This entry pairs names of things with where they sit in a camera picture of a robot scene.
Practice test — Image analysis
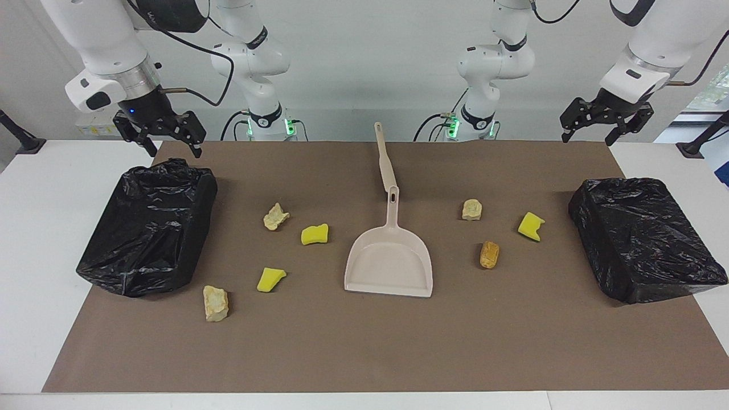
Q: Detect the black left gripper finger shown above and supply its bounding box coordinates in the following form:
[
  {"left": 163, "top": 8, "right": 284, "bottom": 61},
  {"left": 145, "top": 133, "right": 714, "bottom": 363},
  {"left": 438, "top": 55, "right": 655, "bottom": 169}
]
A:
[
  {"left": 560, "top": 97, "right": 596, "bottom": 144},
  {"left": 605, "top": 103, "right": 655, "bottom": 147}
]

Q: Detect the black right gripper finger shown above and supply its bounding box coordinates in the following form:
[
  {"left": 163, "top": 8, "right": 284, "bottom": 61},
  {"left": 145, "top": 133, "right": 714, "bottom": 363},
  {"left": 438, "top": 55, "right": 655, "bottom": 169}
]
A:
[
  {"left": 173, "top": 110, "right": 207, "bottom": 159},
  {"left": 113, "top": 110, "right": 158, "bottom": 158}
]

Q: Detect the small pale yellow bread chunk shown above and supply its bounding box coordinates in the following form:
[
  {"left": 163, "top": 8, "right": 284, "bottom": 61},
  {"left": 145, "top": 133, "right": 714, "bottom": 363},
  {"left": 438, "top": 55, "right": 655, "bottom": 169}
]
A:
[{"left": 263, "top": 202, "right": 290, "bottom": 231}]

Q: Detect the yellow sponge piece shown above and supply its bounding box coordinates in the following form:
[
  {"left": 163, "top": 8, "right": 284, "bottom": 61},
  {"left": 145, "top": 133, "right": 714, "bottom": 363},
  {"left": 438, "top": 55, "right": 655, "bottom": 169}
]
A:
[
  {"left": 256, "top": 267, "right": 288, "bottom": 293},
  {"left": 301, "top": 223, "right": 330, "bottom": 246},
  {"left": 518, "top": 211, "right": 546, "bottom": 242}
]

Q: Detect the large pale yellow bread chunk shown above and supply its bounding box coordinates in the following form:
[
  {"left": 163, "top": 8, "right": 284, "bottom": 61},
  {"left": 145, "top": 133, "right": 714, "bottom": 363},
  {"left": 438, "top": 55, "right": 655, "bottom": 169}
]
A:
[{"left": 203, "top": 285, "right": 230, "bottom": 323}]

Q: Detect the beige handled black bristle brush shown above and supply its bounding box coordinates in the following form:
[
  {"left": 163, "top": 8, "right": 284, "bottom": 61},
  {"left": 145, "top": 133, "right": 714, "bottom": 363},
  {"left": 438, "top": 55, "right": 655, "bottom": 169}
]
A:
[{"left": 374, "top": 121, "right": 399, "bottom": 194}]

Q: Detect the beige plastic dustpan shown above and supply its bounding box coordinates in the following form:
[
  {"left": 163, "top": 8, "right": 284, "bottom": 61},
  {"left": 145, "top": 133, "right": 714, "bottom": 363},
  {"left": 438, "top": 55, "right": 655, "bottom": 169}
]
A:
[{"left": 344, "top": 186, "right": 433, "bottom": 298}]

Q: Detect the open black bag lined bin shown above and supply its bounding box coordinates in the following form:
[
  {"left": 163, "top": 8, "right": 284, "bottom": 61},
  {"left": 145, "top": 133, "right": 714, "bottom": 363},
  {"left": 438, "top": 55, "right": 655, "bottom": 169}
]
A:
[{"left": 76, "top": 158, "right": 219, "bottom": 298}]

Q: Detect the closed black bag covered bin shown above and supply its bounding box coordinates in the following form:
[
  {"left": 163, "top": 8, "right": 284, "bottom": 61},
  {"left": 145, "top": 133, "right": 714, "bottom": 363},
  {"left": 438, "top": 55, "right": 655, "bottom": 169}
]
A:
[{"left": 568, "top": 177, "right": 728, "bottom": 305}]

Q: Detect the black stand with base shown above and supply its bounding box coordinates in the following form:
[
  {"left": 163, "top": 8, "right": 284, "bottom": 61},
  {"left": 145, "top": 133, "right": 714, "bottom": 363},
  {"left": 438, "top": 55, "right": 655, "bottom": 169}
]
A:
[
  {"left": 676, "top": 111, "right": 729, "bottom": 159},
  {"left": 0, "top": 109, "right": 46, "bottom": 155}
]

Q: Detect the window with green view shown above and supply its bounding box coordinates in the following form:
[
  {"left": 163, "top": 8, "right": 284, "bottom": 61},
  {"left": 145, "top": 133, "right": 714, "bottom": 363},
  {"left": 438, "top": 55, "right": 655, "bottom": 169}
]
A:
[{"left": 686, "top": 61, "right": 729, "bottom": 112}]

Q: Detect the brown table mat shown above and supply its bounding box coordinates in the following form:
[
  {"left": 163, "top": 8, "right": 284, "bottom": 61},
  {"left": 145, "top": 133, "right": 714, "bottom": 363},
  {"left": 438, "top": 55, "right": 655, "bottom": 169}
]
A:
[{"left": 42, "top": 141, "right": 729, "bottom": 393}]

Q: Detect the black right arm base cable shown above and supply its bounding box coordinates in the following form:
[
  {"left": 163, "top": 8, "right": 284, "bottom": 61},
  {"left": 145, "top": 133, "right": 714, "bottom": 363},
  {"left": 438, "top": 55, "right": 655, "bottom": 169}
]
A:
[{"left": 221, "top": 110, "right": 251, "bottom": 141}]

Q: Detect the black arm base cable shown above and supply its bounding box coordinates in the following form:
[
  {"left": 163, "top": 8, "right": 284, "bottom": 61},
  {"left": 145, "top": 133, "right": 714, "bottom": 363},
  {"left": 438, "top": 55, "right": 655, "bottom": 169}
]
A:
[
  {"left": 414, "top": 88, "right": 469, "bottom": 142},
  {"left": 221, "top": 110, "right": 251, "bottom": 141}
]

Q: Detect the white wall socket box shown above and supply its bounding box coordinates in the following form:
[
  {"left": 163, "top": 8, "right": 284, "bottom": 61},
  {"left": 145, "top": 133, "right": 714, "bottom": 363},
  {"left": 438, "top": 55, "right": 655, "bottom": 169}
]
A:
[{"left": 76, "top": 113, "right": 123, "bottom": 137}]

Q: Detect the black right arm gripper cable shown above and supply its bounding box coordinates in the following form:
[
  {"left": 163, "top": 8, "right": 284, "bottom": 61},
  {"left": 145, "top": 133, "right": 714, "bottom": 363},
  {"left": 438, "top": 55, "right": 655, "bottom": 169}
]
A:
[{"left": 126, "top": 0, "right": 235, "bottom": 108}]

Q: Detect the black arm gripper cable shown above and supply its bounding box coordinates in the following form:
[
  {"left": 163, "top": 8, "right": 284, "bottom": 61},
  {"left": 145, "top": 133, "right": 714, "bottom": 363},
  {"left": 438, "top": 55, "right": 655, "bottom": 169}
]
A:
[
  {"left": 665, "top": 28, "right": 729, "bottom": 87},
  {"left": 126, "top": 0, "right": 235, "bottom": 108}
]

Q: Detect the black left arm gripper cable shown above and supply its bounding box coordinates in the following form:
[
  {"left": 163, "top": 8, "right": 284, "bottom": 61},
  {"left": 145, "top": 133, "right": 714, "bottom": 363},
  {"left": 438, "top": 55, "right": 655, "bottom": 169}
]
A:
[{"left": 665, "top": 28, "right": 729, "bottom": 87}]

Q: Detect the black left arm base cable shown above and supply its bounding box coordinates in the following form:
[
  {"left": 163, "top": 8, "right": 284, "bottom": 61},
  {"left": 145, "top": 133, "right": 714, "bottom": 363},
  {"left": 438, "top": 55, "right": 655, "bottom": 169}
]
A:
[{"left": 414, "top": 88, "right": 469, "bottom": 142}]

